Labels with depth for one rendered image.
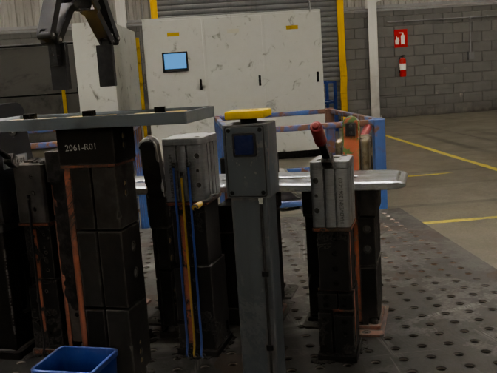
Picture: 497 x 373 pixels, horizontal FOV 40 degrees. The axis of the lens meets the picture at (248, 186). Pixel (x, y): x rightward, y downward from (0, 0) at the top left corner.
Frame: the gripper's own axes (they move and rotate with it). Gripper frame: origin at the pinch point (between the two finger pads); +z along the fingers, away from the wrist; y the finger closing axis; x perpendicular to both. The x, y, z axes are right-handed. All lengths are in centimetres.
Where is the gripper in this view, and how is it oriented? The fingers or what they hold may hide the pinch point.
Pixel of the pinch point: (86, 81)
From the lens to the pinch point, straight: 115.8
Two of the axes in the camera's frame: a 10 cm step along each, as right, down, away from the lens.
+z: 0.6, 9.9, 1.6
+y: 3.3, -1.7, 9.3
